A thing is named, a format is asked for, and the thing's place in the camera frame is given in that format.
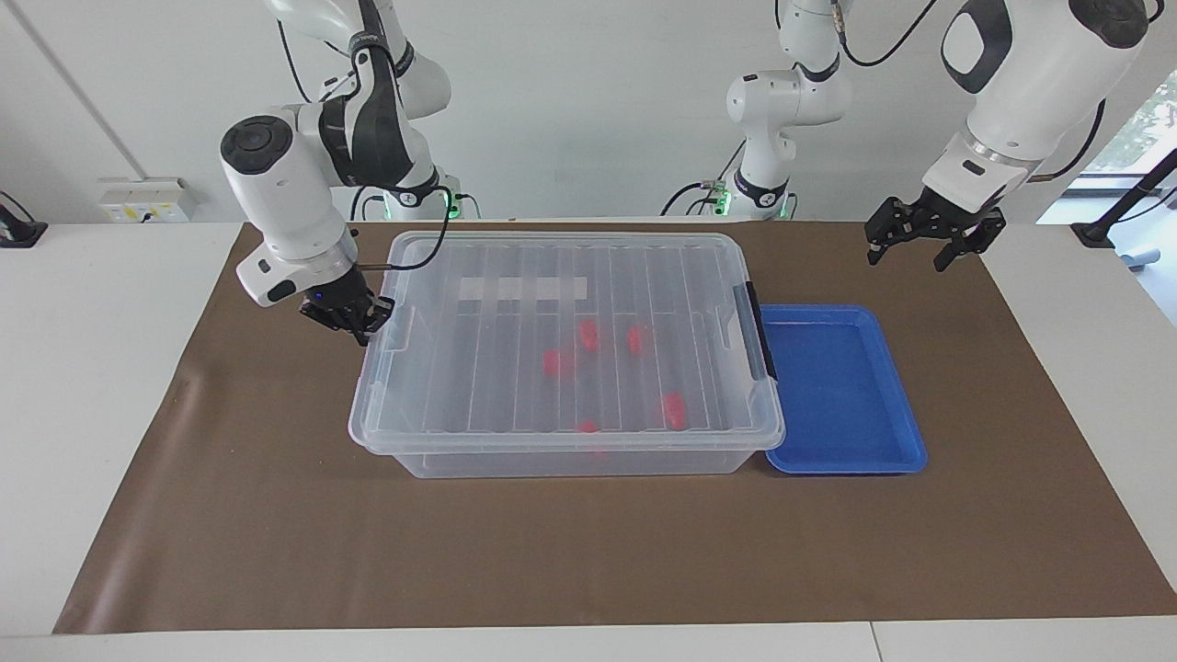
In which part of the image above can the white wall socket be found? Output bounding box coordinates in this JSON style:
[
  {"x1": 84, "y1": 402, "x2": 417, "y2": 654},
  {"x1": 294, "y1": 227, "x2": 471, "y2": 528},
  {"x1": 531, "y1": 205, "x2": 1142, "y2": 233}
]
[{"x1": 97, "y1": 177, "x2": 198, "y2": 225}]

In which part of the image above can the black stand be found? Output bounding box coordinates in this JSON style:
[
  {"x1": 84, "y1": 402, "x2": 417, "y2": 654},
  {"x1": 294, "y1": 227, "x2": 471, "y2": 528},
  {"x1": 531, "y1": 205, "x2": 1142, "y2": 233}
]
[
  {"x1": 1070, "y1": 147, "x2": 1177, "y2": 250},
  {"x1": 0, "y1": 190, "x2": 49, "y2": 249}
]

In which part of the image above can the black lid latch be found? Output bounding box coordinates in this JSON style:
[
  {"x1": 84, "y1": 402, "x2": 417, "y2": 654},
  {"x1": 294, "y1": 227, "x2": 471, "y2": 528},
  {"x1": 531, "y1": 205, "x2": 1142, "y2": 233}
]
[{"x1": 743, "y1": 280, "x2": 779, "y2": 382}]

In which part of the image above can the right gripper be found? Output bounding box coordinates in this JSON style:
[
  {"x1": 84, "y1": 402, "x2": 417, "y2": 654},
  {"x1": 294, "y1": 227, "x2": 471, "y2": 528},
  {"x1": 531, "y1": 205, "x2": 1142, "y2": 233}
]
[{"x1": 299, "y1": 271, "x2": 397, "y2": 348}]

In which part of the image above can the black cable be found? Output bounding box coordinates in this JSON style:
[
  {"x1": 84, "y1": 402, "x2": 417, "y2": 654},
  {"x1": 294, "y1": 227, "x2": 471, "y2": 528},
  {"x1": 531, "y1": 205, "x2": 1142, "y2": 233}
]
[
  {"x1": 830, "y1": 0, "x2": 941, "y2": 69},
  {"x1": 349, "y1": 184, "x2": 392, "y2": 223},
  {"x1": 275, "y1": 18, "x2": 314, "y2": 105},
  {"x1": 1030, "y1": 97, "x2": 1108, "y2": 183},
  {"x1": 712, "y1": 138, "x2": 748, "y2": 186},
  {"x1": 354, "y1": 184, "x2": 454, "y2": 274},
  {"x1": 659, "y1": 181, "x2": 710, "y2": 219}
]

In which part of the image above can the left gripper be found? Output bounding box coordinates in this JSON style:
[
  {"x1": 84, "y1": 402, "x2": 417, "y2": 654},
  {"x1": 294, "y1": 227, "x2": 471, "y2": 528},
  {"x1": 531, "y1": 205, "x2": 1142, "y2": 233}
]
[{"x1": 864, "y1": 187, "x2": 1009, "y2": 274}]

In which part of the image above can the clear plastic storage box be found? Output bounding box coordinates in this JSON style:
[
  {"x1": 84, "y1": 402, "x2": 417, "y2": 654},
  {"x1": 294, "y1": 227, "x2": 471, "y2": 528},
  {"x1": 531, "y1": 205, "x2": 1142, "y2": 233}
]
[{"x1": 363, "y1": 428, "x2": 775, "y2": 480}]

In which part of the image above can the window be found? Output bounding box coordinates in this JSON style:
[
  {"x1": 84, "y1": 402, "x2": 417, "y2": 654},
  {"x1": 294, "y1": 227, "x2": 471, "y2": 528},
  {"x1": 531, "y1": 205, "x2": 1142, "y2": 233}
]
[{"x1": 1080, "y1": 66, "x2": 1177, "y2": 181}]

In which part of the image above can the blue plastic tray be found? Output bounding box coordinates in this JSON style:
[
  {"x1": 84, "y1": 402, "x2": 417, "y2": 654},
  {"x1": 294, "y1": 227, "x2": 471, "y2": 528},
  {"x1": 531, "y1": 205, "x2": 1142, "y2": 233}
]
[{"x1": 758, "y1": 303, "x2": 929, "y2": 476}]

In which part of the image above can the clear plastic box lid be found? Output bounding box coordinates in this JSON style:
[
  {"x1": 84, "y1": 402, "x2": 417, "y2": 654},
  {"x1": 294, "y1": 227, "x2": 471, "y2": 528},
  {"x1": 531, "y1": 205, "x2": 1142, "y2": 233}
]
[{"x1": 348, "y1": 230, "x2": 788, "y2": 454}]

